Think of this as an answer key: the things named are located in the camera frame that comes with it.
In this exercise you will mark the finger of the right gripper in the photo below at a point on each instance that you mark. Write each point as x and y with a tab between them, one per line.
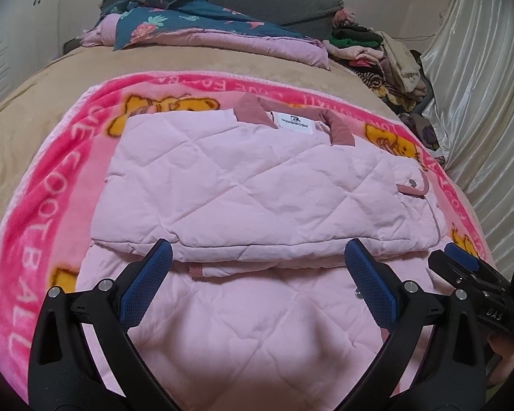
475	265
455	275

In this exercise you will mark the pink quilted jacket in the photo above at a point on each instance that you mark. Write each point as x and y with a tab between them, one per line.
258	202

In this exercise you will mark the pink cartoon bear blanket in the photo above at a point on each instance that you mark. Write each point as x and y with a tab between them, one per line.
44	232

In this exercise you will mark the tan bed cover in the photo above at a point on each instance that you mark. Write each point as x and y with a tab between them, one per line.
32	110

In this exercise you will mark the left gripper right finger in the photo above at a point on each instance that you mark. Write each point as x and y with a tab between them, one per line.
432	358

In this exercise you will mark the person's right hand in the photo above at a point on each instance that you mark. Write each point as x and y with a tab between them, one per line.
503	346

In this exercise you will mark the white wardrobe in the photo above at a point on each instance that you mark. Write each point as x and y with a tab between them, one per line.
29	40

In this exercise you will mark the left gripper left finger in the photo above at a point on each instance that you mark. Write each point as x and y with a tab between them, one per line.
82	357

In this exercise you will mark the cream satin curtain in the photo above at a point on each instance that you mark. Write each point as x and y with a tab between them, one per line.
471	67

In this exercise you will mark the blue floral pink quilt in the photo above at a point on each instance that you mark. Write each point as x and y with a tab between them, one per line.
199	23

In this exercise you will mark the pile of assorted clothes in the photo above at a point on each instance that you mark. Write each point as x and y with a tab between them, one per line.
390	70

